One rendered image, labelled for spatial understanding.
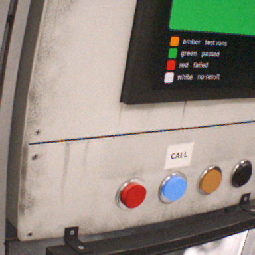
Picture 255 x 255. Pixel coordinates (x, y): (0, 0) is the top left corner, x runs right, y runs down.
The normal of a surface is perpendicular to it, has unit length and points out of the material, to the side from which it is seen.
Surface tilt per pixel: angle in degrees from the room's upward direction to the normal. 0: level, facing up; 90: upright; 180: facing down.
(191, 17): 90
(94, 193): 90
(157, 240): 0
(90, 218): 90
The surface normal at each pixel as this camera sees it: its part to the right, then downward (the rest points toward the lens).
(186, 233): 0.15, -0.93
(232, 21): 0.57, 0.36
